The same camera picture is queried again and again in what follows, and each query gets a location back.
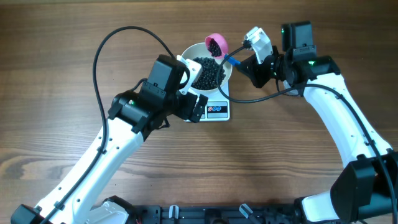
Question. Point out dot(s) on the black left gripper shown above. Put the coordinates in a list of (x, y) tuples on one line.
[(193, 107)]

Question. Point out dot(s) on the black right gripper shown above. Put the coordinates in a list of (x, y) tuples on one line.
[(259, 72)]

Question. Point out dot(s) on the black beans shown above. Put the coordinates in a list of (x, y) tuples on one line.
[(207, 79)]

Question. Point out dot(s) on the pink scoop blue handle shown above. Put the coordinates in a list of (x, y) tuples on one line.
[(219, 42)]

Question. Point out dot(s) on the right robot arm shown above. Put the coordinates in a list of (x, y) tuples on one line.
[(367, 186)]

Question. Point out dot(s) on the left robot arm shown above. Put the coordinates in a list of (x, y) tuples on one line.
[(132, 117)]

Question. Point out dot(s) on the white digital kitchen scale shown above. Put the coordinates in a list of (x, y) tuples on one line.
[(217, 107)]

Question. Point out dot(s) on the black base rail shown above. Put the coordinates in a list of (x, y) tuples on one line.
[(217, 214)]

